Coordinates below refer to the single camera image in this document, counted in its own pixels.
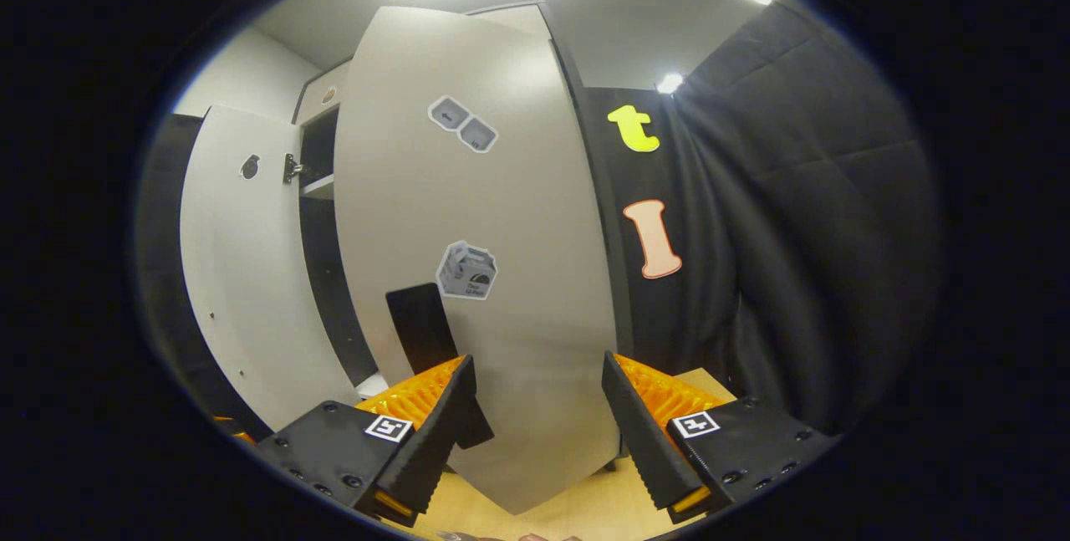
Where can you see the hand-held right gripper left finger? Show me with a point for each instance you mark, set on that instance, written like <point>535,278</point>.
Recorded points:
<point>435,445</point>

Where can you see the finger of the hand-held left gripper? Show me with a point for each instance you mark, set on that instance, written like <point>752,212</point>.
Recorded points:
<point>232,430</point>

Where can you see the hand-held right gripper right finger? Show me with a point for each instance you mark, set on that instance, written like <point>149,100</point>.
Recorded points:
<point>644,445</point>

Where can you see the white cabinet door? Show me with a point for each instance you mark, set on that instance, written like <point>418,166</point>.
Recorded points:
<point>518,215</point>
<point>242,273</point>

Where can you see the white cabinet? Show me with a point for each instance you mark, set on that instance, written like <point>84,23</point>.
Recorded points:
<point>322,273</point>

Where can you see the white cabinet shelf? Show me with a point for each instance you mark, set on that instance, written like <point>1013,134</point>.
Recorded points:
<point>319,187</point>

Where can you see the metal door hinge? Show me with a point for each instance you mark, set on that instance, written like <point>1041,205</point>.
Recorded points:
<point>291,167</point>

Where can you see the black backdrop cloth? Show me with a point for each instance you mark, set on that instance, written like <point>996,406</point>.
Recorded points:
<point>794,232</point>

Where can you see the small ceiling light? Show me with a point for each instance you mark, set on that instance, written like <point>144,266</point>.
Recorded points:
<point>670,84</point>

